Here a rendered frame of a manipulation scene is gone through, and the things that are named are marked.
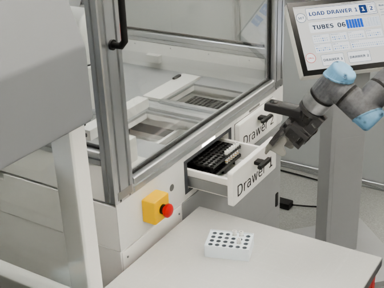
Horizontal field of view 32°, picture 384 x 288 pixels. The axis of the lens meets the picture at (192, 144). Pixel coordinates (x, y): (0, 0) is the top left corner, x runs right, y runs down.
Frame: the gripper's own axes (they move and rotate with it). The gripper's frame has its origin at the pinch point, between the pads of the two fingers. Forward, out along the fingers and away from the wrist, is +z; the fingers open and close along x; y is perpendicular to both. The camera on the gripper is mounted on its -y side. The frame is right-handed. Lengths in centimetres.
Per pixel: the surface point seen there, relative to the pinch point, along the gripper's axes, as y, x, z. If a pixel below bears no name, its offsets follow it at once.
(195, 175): -10.3, -12.7, 17.2
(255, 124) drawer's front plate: -11.3, 28.8, 17.4
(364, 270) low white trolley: 41.9, -18.1, -4.7
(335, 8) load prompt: -23, 89, -8
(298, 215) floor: 24, 116, 102
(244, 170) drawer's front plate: -0.4, -7.1, 7.1
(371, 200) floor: 46, 148, 86
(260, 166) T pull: 2.0, -3.4, 4.9
